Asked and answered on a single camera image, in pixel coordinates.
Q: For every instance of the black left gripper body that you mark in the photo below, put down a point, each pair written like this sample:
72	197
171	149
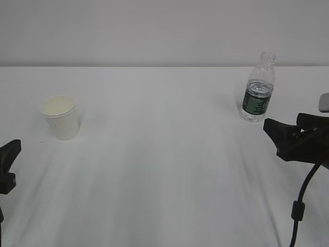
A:
7	183

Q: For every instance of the clear water bottle green label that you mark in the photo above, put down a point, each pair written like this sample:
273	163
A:
259	89

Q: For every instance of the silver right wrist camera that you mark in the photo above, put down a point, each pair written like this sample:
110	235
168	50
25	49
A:
324	103

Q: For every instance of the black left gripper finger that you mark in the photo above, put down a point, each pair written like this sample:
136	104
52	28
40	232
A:
9	153

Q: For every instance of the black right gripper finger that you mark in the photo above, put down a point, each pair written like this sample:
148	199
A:
280	130
308	121

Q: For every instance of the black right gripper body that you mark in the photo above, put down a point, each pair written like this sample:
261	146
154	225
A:
307	146

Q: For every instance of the white paper cup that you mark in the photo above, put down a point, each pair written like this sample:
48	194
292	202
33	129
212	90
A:
59	112

